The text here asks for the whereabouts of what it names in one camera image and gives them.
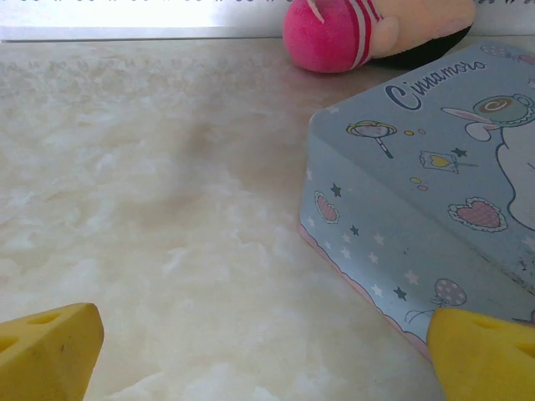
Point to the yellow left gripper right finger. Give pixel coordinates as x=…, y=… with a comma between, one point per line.
x=485, y=363

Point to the pink plush doll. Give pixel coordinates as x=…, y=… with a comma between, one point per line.
x=322, y=37

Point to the aluminium back frame rail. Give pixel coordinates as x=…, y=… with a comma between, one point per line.
x=125, y=34

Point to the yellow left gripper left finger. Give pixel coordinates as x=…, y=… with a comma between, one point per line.
x=46, y=355

